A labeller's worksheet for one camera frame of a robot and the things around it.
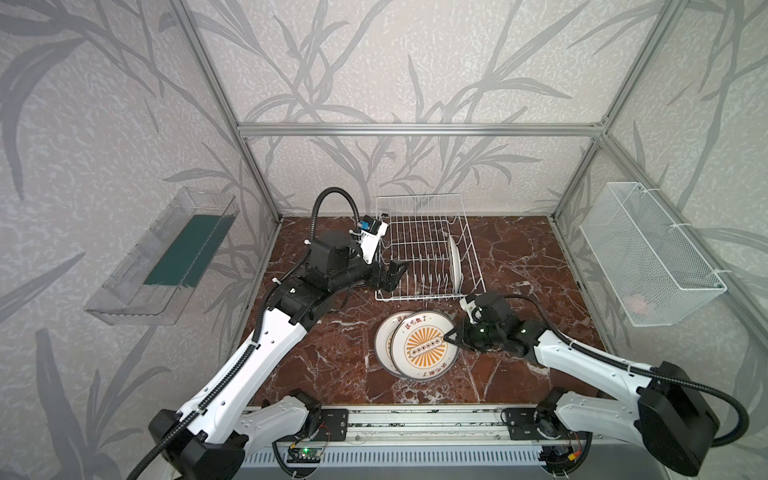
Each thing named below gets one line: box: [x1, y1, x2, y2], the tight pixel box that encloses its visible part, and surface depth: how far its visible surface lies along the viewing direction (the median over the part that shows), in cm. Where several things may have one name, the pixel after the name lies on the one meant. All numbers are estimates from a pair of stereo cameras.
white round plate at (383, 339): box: [374, 311, 414, 378], surface depth 87 cm
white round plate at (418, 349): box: [390, 310, 460, 381], surface depth 82 cm
